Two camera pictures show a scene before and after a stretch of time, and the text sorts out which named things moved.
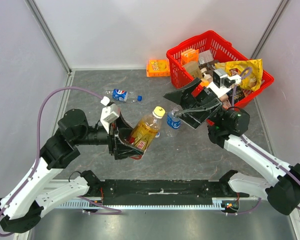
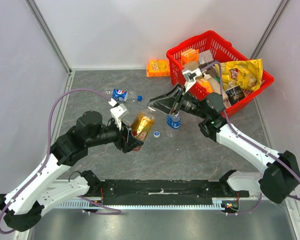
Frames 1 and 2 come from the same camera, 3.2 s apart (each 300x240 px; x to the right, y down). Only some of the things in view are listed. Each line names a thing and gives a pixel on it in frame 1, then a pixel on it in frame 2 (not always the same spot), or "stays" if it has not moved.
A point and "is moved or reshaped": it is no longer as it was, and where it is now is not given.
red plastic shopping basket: [239, 78] stays
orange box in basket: [191, 55] stays
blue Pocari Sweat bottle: [173, 121] stays
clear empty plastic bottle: [122, 95] stays
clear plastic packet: [205, 57] stays
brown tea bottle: [145, 132] is moved or reshaped
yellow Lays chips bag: [251, 71] stays
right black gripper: [209, 106] to [177, 100]
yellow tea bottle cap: [158, 112] to [151, 108]
